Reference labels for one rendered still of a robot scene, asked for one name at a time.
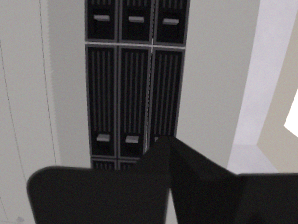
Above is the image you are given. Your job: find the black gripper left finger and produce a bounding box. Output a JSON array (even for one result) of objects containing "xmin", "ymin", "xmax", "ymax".
[{"xmin": 27, "ymin": 136, "xmax": 171, "ymax": 224}]

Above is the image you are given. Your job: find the grey open rack frame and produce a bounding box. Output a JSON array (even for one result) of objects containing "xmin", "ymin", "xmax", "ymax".
[{"xmin": 0, "ymin": 0, "xmax": 260, "ymax": 224}]

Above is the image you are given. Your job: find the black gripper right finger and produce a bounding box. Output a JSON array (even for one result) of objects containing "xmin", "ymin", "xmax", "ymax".
[{"xmin": 167, "ymin": 136, "xmax": 298, "ymax": 224}]

